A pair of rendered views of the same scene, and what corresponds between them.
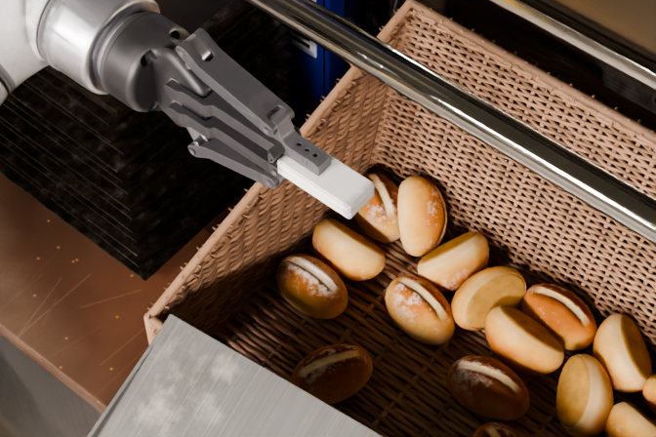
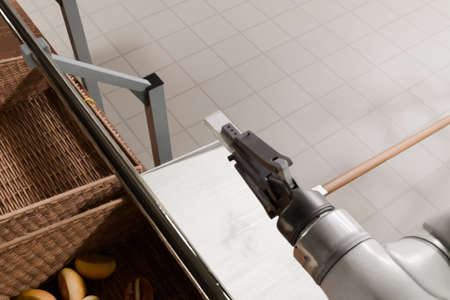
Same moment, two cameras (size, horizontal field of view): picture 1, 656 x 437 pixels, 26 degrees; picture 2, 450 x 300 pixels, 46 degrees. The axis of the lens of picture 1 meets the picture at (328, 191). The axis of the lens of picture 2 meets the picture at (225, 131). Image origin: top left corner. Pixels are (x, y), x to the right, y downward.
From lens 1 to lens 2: 1.17 m
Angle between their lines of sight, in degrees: 77
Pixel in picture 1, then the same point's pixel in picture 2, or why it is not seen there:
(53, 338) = not seen: outside the picture
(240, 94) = (260, 142)
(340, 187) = (220, 118)
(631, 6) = not seen: outside the picture
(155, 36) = (301, 195)
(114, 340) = not seen: outside the picture
